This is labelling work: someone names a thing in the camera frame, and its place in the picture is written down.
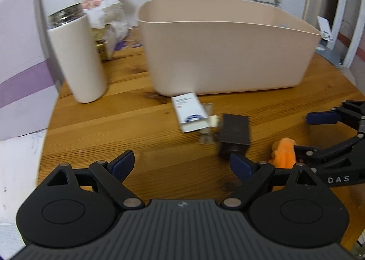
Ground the white printed sheet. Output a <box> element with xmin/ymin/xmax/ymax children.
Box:
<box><xmin>0</xmin><ymin>130</ymin><xmax>48</xmax><ymax>252</ymax></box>

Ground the white paper tag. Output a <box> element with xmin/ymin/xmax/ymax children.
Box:
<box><xmin>317</xmin><ymin>16</ymin><xmax>334</xmax><ymax>42</ymax></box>

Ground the white medicine box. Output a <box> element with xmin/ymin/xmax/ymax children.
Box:
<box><xmin>171</xmin><ymin>92</ymin><xmax>212</xmax><ymax>134</ymax></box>

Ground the beige plastic bin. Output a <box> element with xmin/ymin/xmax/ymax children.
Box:
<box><xmin>137</xmin><ymin>0</ymin><xmax>322</xmax><ymax>97</ymax></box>

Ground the purple and white box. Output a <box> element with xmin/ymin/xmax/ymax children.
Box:
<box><xmin>0</xmin><ymin>0</ymin><xmax>65</xmax><ymax>141</ymax></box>

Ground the black box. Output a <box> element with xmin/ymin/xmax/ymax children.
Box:
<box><xmin>218</xmin><ymin>113</ymin><xmax>252</xmax><ymax>160</ymax></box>

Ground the orange plush toy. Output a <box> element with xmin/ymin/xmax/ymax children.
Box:
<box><xmin>270</xmin><ymin>138</ymin><xmax>297</xmax><ymax>170</ymax></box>

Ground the gold box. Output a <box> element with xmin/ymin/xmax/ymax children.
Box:
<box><xmin>91</xmin><ymin>24</ymin><xmax>119</xmax><ymax>62</ymax></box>

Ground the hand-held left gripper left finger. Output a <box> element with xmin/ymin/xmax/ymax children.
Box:
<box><xmin>46</xmin><ymin>150</ymin><xmax>145</xmax><ymax>211</ymax></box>

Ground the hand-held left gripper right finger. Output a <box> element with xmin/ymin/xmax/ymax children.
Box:
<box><xmin>221</xmin><ymin>153</ymin><xmax>326</xmax><ymax>210</ymax></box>

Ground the white tumbler with metal rim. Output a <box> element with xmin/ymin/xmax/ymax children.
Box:
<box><xmin>47</xmin><ymin>3</ymin><xmax>108</xmax><ymax>104</ymax></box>

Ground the clear wrapped candy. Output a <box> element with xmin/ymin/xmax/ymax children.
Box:
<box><xmin>198</xmin><ymin>103</ymin><xmax>220</xmax><ymax>145</ymax></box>

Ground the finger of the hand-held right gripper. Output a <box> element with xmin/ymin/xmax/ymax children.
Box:
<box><xmin>294</xmin><ymin>134</ymin><xmax>365</xmax><ymax>174</ymax></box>
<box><xmin>306</xmin><ymin>101</ymin><xmax>365</xmax><ymax>135</ymax></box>

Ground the white shelf unit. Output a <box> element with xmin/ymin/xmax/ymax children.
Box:
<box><xmin>302</xmin><ymin>0</ymin><xmax>365</xmax><ymax>68</ymax></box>

